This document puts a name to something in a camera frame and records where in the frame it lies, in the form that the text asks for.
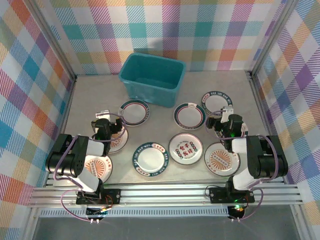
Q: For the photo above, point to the aluminium mounting rail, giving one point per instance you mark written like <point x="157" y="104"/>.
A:
<point x="162" y="195"/>

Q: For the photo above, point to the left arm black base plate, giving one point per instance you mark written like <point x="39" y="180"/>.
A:
<point x="113" y="195"/>

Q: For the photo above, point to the aluminium frame post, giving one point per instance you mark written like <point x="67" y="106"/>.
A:
<point x="271" y="37"/>
<point x="53" y="40"/>

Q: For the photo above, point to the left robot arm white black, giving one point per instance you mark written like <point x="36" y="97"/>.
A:
<point x="65" y="155"/>

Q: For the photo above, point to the round black electronics board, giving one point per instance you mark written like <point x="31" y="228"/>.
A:
<point x="237" y="212"/>
<point x="96" y="212"/>

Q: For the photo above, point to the plate with red characters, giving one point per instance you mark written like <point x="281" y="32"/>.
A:
<point x="185" y="150"/>

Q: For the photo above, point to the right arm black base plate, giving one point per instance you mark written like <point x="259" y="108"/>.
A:
<point x="217" y="195"/>

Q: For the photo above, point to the white plate teal red rings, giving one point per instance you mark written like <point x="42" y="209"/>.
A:
<point x="188" y="116"/>
<point x="245" y="130"/>
<point x="135" y="112"/>

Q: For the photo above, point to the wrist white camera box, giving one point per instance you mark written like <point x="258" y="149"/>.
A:
<point x="102" y="115"/>
<point x="227" y="110"/>

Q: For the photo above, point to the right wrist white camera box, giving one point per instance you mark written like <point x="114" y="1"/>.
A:
<point x="227" y="110"/>

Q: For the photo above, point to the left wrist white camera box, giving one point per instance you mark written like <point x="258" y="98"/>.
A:
<point x="102" y="115"/>

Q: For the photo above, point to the teal plastic bin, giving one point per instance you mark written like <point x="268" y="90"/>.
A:
<point x="150" y="95"/>

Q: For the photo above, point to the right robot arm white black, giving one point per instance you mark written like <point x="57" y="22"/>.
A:
<point x="265" y="160"/>

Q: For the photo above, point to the white plate lettered dark rim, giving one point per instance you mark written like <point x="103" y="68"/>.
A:
<point x="215" y="101"/>
<point x="151" y="161"/>

